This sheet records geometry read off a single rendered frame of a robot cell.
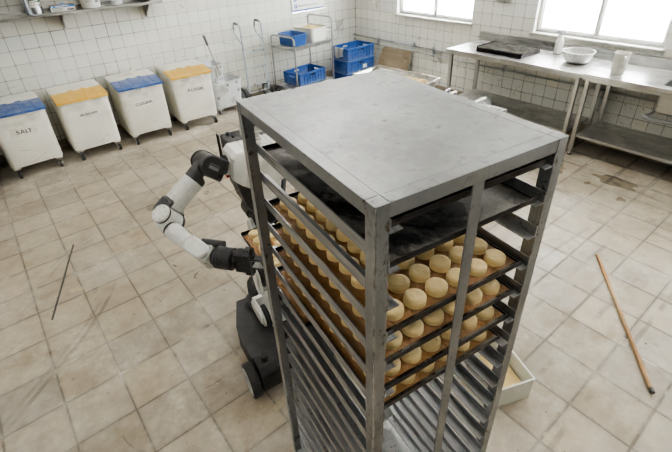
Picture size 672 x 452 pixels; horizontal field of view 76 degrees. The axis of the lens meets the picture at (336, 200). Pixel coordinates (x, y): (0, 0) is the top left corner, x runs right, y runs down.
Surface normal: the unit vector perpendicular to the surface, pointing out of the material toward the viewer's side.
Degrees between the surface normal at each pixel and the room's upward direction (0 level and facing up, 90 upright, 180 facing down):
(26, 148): 92
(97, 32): 90
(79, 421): 0
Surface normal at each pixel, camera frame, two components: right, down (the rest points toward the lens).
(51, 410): -0.04, -0.85
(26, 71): 0.63, 0.39
